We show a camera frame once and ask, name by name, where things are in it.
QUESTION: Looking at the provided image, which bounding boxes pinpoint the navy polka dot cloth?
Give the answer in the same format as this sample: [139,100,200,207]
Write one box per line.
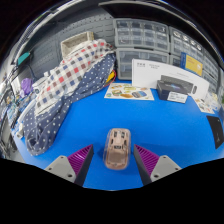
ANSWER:
[21,53,117,157]

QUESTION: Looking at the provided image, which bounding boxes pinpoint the white perforated basket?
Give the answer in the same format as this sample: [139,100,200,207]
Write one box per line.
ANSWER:
[60,31,95,58]

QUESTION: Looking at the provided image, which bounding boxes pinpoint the long white keyboard box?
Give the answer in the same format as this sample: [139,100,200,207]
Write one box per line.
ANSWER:
[131,58,210,101]

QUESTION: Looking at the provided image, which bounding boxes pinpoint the pink translucent computer mouse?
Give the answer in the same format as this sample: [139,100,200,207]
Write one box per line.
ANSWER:
[103,128,131,171]

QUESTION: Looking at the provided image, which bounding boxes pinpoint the teal pegboard holder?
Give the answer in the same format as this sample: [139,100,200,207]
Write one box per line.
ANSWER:
[16,51,32,66]

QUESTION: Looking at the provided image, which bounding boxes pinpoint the yellow and blue box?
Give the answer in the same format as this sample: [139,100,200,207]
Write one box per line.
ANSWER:
[179,51,204,77]

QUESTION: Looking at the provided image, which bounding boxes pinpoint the purple plush toy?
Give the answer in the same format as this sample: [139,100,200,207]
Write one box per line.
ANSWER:
[20,77,34,96]

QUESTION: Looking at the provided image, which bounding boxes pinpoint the small black box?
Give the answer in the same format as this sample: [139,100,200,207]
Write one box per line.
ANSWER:
[156,79,189,104]

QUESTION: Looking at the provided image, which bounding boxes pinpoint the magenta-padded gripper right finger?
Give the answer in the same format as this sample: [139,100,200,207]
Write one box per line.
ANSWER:
[133,143,183,187]

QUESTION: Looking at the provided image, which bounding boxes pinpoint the red blue plaid cloth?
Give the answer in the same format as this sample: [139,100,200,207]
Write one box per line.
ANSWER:
[34,39,116,118]

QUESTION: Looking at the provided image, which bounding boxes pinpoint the dark shelf unit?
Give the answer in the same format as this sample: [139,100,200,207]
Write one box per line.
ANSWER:
[98,0,204,25]

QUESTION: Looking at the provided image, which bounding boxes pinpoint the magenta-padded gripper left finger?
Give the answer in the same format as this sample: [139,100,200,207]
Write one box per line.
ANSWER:
[44,143,95,187]

